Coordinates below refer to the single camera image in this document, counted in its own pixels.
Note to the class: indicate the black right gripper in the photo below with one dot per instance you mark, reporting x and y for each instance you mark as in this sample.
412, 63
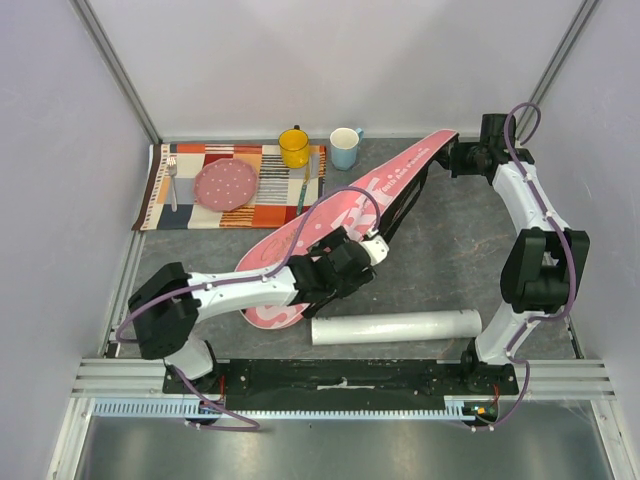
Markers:
445, 156

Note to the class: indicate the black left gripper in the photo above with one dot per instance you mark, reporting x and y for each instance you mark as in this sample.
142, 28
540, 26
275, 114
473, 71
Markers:
332, 242

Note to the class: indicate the pink racket bag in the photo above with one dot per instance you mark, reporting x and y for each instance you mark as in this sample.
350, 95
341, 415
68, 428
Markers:
349, 209

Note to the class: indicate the white shuttlecock tube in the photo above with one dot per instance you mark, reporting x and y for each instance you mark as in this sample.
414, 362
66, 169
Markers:
396, 327

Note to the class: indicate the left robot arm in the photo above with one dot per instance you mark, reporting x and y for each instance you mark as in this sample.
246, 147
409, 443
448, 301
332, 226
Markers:
166, 308

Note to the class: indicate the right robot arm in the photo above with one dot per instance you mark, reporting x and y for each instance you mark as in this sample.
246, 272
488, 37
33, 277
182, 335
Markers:
540, 279

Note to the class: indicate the colourful patchwork placemat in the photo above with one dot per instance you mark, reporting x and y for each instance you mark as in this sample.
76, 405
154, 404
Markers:
273, 205

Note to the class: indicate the light blue mug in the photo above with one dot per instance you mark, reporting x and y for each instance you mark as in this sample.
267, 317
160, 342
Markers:
344, 144

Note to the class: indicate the yellow glass mug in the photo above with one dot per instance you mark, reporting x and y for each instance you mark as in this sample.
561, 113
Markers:
294, 147

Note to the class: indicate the pink dotted plate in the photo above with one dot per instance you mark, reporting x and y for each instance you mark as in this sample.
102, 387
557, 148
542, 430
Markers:
225, 185

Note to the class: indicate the silver fork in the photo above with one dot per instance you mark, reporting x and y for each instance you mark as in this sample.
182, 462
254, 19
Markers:
172, 172

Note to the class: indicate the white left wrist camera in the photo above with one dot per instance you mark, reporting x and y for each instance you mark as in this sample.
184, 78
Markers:
376, 248

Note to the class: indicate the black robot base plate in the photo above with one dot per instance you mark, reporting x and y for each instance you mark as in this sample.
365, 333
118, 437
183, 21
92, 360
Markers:
343, 385

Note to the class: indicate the aluminium frame rail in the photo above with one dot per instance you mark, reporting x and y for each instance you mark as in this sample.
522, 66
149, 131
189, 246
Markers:
101, 41

